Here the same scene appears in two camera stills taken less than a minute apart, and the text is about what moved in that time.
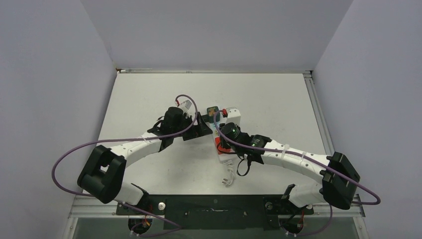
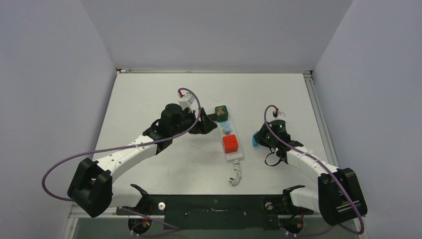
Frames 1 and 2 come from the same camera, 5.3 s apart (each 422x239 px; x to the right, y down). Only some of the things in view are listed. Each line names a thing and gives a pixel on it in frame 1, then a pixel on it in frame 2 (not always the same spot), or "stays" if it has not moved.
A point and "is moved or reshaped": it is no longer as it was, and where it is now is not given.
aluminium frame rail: x=327 y=143 stays
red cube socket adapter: x=220 y=150 is moved or reshaped
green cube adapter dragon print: x=211 y=111 is moved or reshaped
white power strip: x=224 y=155 -> x=227 y=127
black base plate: x=214 y=211 stays
